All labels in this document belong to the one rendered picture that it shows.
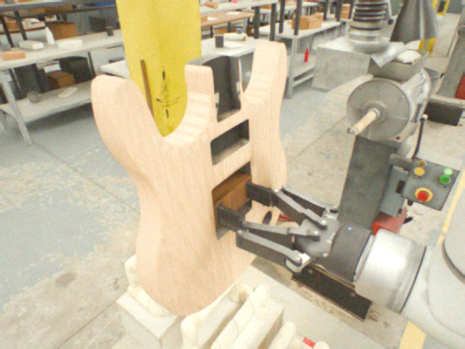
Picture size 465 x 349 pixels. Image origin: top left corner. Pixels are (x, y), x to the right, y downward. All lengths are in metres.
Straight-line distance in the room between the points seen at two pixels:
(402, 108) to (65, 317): 2.09
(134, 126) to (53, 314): 2.06
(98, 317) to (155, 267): 1.79
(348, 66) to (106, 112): 0.87
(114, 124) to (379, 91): 1.17
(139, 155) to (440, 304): 0.34
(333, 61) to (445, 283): 0.84
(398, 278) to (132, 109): 0.34
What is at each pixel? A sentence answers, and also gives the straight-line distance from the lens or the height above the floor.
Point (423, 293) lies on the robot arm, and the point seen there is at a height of 1.46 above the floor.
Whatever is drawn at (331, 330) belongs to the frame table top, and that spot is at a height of 0.93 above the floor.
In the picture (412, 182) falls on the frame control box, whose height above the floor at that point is 1.01.
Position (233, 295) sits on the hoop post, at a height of 1.05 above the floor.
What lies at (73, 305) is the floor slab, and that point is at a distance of 2.32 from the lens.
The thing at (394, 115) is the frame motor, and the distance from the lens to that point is 1.40.
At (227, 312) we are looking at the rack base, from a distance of 0.87.
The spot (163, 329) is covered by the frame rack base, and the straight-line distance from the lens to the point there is 0.77.
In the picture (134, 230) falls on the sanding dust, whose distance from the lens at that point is 2.64.
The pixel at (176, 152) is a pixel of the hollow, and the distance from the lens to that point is 0.38.
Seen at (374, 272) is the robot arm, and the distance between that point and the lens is 0.41.
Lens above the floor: 1.76
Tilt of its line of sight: 34 degrees down
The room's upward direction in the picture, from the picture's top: straight up
